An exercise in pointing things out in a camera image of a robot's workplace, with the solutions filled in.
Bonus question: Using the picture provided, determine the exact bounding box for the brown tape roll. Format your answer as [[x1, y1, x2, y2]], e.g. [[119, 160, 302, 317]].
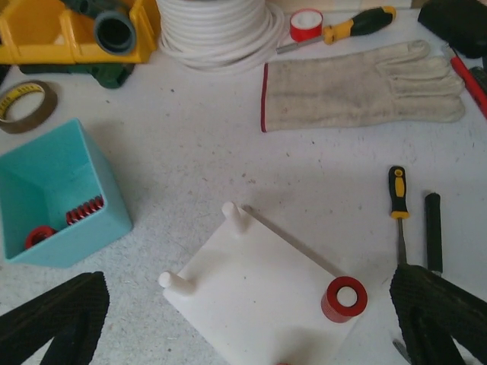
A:
[[1, 80, 58, 134]]

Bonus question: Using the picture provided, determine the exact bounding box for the white peg board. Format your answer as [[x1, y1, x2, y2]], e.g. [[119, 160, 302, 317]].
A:
[[159, 202, 360, 364]]

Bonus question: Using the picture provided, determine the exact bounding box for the black sanding block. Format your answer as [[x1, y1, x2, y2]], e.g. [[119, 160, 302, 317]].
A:
[[418, 0, 486, 59]]

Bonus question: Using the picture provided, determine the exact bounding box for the grey pipe fitting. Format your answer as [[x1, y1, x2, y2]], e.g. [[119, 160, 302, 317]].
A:
[[62, 0, 136, 56]]

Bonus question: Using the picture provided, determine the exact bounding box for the yellow storage bin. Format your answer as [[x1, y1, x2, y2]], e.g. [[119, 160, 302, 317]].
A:
[[1, 1, 161, 65]]

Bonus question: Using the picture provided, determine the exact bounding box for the beige work glove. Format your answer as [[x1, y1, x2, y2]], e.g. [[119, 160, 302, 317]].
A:
[[261, 40, 465, 132]]

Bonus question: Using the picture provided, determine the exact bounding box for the light blue plastic box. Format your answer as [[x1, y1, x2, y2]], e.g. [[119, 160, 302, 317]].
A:
[[1, 119, 132, 268]]

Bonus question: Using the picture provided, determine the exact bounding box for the small red spring front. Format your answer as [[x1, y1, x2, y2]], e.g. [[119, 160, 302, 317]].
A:
[[321, 276, 368, 323]]

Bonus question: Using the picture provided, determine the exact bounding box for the yellow black screwdriver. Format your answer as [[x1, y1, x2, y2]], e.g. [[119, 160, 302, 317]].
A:
[[276, 6, 396, 54]]

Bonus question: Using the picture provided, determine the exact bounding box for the red white tape roll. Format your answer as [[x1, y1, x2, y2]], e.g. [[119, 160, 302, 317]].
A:
[[289, 8, 323, 42]]

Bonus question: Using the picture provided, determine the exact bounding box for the white cable spool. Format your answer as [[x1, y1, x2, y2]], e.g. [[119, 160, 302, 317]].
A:
[[158, 1, 285, 75]]

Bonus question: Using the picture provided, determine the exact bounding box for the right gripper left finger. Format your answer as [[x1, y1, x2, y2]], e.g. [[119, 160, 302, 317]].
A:
[[1, 271, 110, 364]]

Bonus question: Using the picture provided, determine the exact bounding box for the long red spring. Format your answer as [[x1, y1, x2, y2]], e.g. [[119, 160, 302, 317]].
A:
[[65, 195, 104, 226]]

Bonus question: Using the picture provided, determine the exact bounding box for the small file yellow handle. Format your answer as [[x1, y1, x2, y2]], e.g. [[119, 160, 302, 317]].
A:
[[388, 166, 409, 264]]

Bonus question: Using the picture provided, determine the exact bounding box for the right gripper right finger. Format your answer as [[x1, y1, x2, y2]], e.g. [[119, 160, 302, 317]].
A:
[[390, 264, 486, 364]]

